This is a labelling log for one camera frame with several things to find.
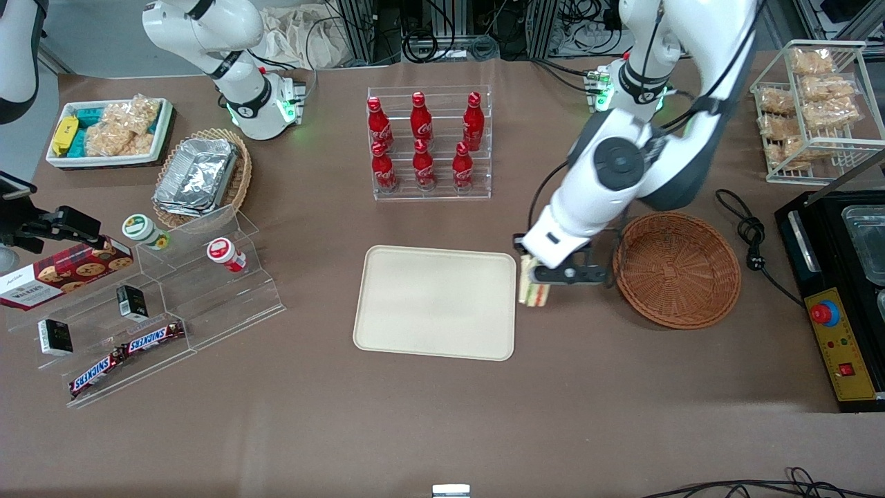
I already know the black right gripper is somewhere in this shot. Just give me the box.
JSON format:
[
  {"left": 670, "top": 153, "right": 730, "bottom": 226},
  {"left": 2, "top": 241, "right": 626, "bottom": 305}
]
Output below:
[{"left": 0, "top": 172, "right": 106, "bottom": 254}]

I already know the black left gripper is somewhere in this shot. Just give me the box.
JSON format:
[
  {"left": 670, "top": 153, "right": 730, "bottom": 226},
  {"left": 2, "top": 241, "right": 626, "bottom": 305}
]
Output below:
[{"left": 531, "top": 243, "right": 615, "bottom": 287}]

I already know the triangle sandwich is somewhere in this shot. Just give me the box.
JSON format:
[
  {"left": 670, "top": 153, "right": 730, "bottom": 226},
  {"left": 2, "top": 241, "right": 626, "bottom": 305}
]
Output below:
[{"left": 519, "top": 255, "right": 555, "bottom": 309}]

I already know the brown round wicker basket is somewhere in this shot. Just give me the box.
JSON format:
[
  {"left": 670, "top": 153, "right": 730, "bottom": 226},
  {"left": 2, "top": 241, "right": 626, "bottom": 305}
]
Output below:
[{"left": 613, "top": 212, "right": 742, "bottom": 330}]

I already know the cream plastic tray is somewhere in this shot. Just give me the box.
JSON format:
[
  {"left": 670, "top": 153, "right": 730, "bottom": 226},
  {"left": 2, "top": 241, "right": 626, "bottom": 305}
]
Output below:
[{"left": 353, "top": 245, "right": 518, "bottom": 362}]

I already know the light oval wicker basket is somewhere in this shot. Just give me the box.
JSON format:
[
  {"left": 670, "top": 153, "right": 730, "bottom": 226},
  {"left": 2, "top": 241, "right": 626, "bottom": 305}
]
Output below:
[{"left": 152, "top": 128, "right": 253, "bottom": 230}]

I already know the Walkers tartan cookie box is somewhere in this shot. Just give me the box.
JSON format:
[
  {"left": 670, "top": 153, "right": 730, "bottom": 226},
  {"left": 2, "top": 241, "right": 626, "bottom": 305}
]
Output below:
[{"left": 0, "top": 237, "right": 134, "bottom": 312}]

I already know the green sunflower lid cup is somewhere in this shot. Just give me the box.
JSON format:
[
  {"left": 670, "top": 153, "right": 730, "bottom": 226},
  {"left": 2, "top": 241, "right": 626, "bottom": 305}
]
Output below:
[{"left": 123, "top": 214, "right": 171, "bottom": 251}]

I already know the yellow snack packet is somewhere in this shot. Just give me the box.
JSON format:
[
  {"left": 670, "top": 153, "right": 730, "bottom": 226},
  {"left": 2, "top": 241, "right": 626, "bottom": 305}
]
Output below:
[{"left": 52, "top": 116, "right": 79, "bottom": 157}]

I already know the small black box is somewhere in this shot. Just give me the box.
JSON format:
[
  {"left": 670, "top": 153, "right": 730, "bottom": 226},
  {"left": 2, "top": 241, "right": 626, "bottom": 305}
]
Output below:
[
  {"left": 116, "top": 284, "right": 148, "bottom": 322},
  {"left": 38, "top": 319, "right": 74, "bottom": 357}
]

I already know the clear bag puffed snack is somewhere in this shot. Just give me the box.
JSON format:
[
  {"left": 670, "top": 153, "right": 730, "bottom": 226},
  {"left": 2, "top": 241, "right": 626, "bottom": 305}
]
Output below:
[
  {"left": 118, "top": 95, "right": 163, "bottom": 139},
  {"left": 84, "top": 111, "right": 145, "bottom": 158}
]

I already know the clear acrylic bottle rack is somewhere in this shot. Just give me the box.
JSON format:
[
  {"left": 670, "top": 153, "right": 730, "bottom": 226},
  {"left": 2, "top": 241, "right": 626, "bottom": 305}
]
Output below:
[{"left": 366, "top": 85, "right": 493, "bottom": 203}]

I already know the white rectangular snack bin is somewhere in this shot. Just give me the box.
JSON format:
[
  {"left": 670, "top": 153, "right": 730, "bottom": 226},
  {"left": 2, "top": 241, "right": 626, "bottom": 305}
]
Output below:
[{"left": 46, "top": 98, "right": 174, "bottom": 169}]

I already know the red Coca-Cola bottle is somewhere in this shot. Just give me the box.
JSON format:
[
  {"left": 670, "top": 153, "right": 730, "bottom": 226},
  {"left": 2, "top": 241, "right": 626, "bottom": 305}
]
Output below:
[
  {"left": 452, "top": 141, "right": 475, "bottom": 191},
  {"left": 366, "top": 95, "right": 393, "bottom": 147},
  {"left": 411, "top": 91, "right": 434, "bottom": 145},
  {"left": 371, "top": 142, "right": 398, "bottom": 192},
  {"left": 463, "top": 91, "right": 485, "bottom": 147},
  {"left": 413, "top": 139, "right": 436, "bottom": 191}
]

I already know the Snickers chocolate bar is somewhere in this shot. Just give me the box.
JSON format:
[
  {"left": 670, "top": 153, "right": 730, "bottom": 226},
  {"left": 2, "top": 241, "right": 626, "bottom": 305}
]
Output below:
[
  {"left": 121, "top": 320, "right": 186, "bottom": 357},
  {"left": 69, "top": 348, "right": 127, "bottom": 398}
]

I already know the aluminium foil container stack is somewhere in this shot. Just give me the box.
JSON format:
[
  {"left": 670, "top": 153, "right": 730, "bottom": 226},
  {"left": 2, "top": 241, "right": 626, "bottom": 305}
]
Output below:
[{"left": 153, "top": 138, "right": 240, "bottom": 217}]

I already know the red lid cup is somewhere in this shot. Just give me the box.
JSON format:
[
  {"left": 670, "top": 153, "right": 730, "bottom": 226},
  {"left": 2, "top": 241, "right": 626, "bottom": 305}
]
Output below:
[{"left": 207, "top": 237, "right": 247, "bottom": 273}]

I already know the clear acrylic stepped display stand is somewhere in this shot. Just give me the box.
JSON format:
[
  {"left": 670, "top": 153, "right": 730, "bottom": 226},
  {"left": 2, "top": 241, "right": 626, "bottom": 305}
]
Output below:
[{"left": 7, "top": 204, "right": 286, "bottom": 409}]

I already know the clear bag fried snack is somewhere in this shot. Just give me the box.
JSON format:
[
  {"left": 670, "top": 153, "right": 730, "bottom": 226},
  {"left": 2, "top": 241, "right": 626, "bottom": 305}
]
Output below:
[
  {"left": 757, "top": 88, "right": 797, "bottom": 116},
  {"left": 790, "top": 47, "right": 836, "bottom": 76},
  {"left": 758, "top": 113, "right": 804, "bottom": 140},
  {"left": 801, "top": 74, "right": 862, "bottom": 102},
  {"left": 780, "top": 136, "right": 834, "bottom": 169},
  {"left": 802, "top": 99, "right": 863, "bottom": 130}
]

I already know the black sealing machine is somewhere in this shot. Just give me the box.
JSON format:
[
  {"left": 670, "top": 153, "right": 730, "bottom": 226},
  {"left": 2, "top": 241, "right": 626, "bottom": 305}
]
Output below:
[{"left": 774, "top": 149, "right": 885, "bottom": 414}]

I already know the white cloth bag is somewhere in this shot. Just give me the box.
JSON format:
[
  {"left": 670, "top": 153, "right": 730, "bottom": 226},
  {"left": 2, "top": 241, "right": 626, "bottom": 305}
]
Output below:
[{"left": 259, "top": 3, "right": 348, "bottom": 70}]

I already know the black power cable with plug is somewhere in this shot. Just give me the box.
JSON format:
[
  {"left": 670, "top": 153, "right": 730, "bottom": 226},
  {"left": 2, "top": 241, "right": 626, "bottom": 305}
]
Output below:
[{"left": 714, "top": 188, "right": 808, "bottom": 310}]

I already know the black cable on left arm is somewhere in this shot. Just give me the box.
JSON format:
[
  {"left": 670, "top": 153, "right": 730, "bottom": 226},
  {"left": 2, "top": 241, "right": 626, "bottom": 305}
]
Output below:
[{"left": 529, "top": 14, "right": 761, "bottom": 232}]

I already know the black cable bundle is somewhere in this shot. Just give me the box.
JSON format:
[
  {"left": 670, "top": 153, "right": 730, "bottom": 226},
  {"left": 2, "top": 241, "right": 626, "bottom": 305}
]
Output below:
[{"left": 398, "top": 0, "right": 502, "bottom": 64}]

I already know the black floor cable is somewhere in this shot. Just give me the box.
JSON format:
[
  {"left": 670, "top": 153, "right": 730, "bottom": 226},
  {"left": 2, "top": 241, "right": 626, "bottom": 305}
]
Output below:
[{"left": 642, "top": 467, "right": 885, "bottom": 498}]

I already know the aluminium profile frame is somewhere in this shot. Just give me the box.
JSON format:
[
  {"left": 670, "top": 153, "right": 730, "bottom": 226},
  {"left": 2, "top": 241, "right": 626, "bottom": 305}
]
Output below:
[{"left": 337, "top": 0, "right": 380, "bottom": 68}]

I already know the white wire rack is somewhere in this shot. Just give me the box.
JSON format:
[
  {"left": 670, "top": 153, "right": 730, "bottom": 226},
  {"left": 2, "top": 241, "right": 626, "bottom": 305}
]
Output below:
[{"left": 750, "top": 40, "right": 885, "bottom": 186}]

